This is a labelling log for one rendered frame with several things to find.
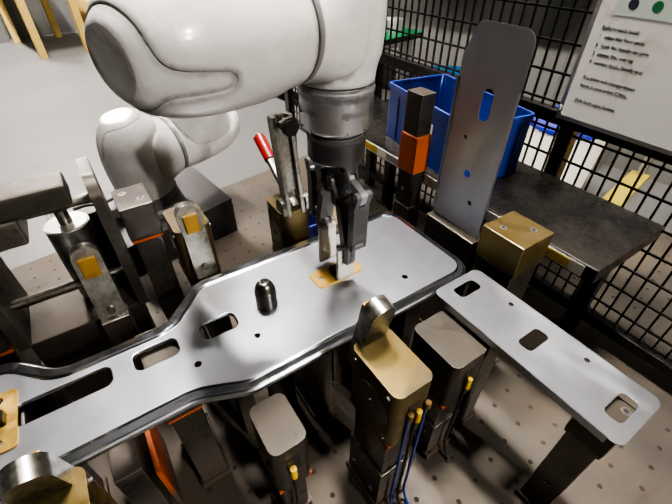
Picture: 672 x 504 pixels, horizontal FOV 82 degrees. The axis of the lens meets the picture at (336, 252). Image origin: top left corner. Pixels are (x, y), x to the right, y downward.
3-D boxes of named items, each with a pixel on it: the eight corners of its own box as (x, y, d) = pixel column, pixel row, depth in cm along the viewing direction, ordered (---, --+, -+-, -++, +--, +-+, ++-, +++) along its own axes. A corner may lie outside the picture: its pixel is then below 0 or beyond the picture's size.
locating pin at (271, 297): (263, 321, 59) (257, 291, 54) (254, 308, 61) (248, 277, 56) (282, 313, 60) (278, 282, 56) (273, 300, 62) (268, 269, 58)
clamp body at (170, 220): (218, 372, 85) (172, 235, 61) (201, 338, 92) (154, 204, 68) (246, 358, 88) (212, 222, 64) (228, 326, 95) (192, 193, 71)
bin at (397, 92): (456, 188, 80) (470, 126, 71) (383, 133, 101) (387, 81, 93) (518, 173, 85) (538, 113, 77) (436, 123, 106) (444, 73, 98)
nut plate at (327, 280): (320, 289, 62) (320, 284, 61) (308, 275, 64) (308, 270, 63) (363, 269, 65) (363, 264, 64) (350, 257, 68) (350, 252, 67)
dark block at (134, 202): (187, 373, 84) (117, 210, 57) (178, 351, 89) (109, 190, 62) (210, 362, 86) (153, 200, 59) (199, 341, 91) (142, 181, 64)
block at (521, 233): (471, 380, 83) (524, 249, 60) (444, 354, 88) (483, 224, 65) (496, 362, 86) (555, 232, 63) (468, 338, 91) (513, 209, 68)
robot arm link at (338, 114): (323, 97, 40) (324, 151, 44) (392, 83, 44) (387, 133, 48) (283, 76, 46) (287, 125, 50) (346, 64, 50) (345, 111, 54)
